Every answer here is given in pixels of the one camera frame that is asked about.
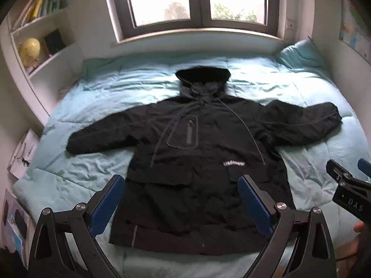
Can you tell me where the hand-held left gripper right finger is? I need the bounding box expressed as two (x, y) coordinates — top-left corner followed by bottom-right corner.
(237, 174), (338, 278)

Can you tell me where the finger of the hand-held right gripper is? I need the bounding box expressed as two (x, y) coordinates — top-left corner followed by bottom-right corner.
(358, 158), (371, 178)
(326, 160), (353, 189)

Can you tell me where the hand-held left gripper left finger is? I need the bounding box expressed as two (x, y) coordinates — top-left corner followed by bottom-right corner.
(27, 174), (126, 278)

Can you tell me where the black hooded jacket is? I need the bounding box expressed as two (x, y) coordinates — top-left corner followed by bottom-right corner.
(66, 66), (342, 257)

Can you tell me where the printed cardboard box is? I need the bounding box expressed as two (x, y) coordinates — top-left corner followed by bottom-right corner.
(1, 188), (31, 267)

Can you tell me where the white paper bag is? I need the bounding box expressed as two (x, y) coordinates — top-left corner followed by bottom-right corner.
(7, 129), (41, 180)

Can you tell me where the light blue pillow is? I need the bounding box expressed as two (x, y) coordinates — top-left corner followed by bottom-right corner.
(275, 39), (329, 73)

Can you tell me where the light blue quilted blanket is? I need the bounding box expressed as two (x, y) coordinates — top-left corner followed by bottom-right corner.
(12, 53), (371, 278)

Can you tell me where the white bookshelf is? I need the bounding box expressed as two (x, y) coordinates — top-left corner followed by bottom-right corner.
(0, 0), (84, 125)

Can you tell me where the black box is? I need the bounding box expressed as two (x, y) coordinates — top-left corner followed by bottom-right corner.
(43, 29), (67, 55)

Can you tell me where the white window sill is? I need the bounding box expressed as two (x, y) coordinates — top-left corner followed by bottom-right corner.
(112, 29), (287, 55)

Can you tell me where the yellow globe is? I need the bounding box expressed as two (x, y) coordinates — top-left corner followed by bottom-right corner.
(19, 38), (41, 70)

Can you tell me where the row of books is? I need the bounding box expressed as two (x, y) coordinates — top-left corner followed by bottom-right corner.
(13, 0), (67, 29)

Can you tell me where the dark framed window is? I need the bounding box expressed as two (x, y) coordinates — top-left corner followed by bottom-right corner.
(103, 0), (280, 42)

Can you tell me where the wall map poster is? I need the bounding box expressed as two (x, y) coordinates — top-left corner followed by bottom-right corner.
(339, 0), (371, 61)

